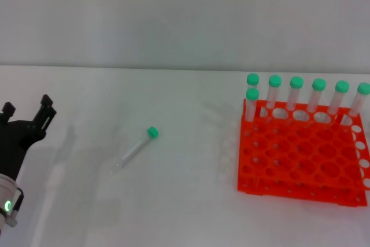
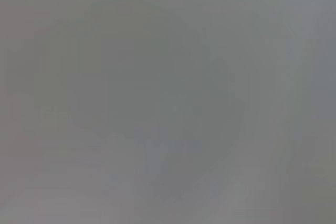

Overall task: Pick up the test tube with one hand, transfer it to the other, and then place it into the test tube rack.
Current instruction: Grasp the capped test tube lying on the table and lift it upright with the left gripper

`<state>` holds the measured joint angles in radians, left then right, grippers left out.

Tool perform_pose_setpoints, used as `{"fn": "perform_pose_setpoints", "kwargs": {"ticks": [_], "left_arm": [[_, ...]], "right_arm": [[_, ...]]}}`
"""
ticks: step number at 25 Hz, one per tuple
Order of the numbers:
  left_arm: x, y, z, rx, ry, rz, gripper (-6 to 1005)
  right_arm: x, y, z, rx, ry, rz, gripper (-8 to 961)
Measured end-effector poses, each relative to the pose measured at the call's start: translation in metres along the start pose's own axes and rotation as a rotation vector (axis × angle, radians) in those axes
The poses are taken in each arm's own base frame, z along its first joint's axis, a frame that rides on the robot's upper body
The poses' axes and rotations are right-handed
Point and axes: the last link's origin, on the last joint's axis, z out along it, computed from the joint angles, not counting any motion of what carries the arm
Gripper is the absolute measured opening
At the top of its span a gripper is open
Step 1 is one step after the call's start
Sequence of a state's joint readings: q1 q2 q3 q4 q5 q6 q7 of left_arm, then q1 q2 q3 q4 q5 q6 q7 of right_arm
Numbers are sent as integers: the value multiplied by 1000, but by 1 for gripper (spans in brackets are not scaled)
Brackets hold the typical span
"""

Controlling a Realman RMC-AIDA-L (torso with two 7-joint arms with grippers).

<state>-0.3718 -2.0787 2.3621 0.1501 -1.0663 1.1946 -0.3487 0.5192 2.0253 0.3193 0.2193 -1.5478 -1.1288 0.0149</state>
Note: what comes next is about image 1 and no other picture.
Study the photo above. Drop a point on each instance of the orange test tube rack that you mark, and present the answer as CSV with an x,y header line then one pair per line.
x,y
297,154

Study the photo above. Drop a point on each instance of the clear test tube green cap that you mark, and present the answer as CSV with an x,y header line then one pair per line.
x,y
152,132
275,81
363,88
252,93
253,79
342,86
319,84
296,82

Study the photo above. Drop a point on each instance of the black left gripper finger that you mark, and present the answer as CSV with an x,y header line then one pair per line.
x,y
8,107
46,111

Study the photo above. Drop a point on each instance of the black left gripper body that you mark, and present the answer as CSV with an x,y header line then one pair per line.
x,y
17,140

